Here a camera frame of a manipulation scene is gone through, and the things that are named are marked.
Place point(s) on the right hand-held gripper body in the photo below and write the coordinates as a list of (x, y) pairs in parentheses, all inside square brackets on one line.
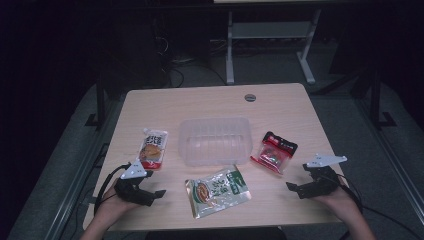
[(321, 185)]

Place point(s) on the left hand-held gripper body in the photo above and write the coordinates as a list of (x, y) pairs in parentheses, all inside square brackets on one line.
[(131, 191)]

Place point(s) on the white orange snack packet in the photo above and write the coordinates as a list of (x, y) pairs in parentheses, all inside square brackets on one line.
[(153, 150)]

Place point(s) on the red black snack packet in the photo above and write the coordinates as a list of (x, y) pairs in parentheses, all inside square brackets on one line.
[(275, 153)]

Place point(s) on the clear plastic container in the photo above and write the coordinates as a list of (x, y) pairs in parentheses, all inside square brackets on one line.
[(215, 141)]

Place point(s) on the person's right hand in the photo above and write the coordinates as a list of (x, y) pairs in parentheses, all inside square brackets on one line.
[(340, 200)]

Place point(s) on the person's left hand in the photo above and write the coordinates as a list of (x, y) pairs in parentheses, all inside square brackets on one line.
[(111, 206)]

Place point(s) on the green silver snack packet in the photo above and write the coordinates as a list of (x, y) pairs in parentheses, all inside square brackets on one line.
[(216, 193)]

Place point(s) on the black metal stand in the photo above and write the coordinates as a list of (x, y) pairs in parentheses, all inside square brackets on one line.
[(100, 106), (376, 100)]

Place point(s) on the grey table grommet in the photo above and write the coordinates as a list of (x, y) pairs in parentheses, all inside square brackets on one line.
[(250, 97)]

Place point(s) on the white metal table frame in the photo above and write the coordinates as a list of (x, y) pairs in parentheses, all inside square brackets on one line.
[(270, 30)]

